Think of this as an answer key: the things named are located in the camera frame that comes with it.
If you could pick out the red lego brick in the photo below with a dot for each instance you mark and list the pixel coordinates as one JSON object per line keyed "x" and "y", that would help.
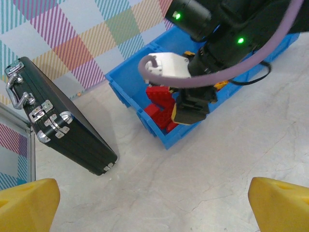
{"x": 172, "y": 126}
{"x": 158, "y": 93}
{"x": 166, "y": 113}
{"x": 152, "y": 111}

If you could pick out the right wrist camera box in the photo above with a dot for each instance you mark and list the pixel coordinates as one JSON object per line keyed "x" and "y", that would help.
{"x": 169, "y": 65}

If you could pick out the orange lego brick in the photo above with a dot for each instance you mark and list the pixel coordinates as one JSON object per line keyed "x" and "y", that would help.
{"x": 220, "y": 85}

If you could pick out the aluminium side rail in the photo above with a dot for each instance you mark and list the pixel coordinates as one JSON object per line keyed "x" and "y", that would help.
{"x": 31, "y": 157}

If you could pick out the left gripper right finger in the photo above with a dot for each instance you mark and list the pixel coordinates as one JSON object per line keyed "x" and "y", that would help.
{"x": 282, "y": 210}

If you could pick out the aluminium frame post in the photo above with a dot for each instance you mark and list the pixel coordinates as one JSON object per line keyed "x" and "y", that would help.
{"x": 14, "y": 118}

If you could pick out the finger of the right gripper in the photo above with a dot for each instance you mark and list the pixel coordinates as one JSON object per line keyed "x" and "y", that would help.
{"x": 190, "y": 112}
{"x": 173, "y": 90}

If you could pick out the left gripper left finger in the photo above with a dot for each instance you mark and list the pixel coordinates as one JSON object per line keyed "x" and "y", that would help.
{"x": 26, "y": 207}

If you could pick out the black briefcase with metal clasps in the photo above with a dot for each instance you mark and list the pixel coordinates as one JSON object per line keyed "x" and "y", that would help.
{"x": 79, "y": 135}

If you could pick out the blue three-compartment bin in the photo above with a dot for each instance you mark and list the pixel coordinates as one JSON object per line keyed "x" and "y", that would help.
{"x": 183, "y": 137}

